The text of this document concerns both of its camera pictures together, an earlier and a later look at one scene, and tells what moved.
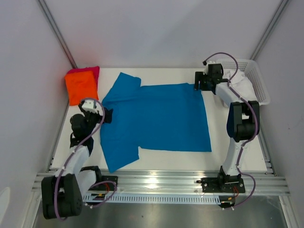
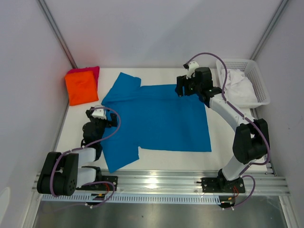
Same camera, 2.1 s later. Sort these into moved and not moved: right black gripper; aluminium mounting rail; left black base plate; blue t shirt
Moved: right black gripper
Not moved: blue t shirt; aluminium mounting rail; left black base plate
